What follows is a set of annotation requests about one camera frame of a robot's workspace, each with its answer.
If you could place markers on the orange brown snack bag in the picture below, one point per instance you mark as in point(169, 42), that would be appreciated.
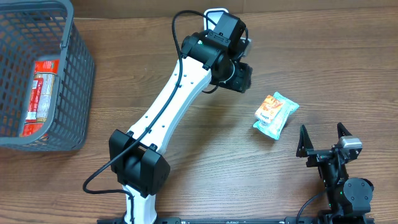
point(45, 95)

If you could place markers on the red snack packet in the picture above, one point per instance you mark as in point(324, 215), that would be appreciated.
point(31, 125)

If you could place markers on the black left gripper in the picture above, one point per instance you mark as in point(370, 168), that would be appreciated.
point(241, 78)

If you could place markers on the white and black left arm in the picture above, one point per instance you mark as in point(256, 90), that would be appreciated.
point(209, 57)

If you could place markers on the teal wet wipes pack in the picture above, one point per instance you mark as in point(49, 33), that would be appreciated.
point(274, 129)

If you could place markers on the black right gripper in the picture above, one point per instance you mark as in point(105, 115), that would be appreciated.
point(319, 155)

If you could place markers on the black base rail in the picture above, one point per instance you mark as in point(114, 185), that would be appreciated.
point(177, 220)

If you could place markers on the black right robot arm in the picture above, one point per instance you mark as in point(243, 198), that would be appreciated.
point(349, 199)

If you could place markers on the grey plastic mesh basket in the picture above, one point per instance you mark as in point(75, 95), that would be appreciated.
point(44, 30)

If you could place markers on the small orange box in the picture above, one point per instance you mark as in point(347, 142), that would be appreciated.
point(269, 109)

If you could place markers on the white barcode scanner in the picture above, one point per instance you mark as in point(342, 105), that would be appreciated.
point(214, 14)

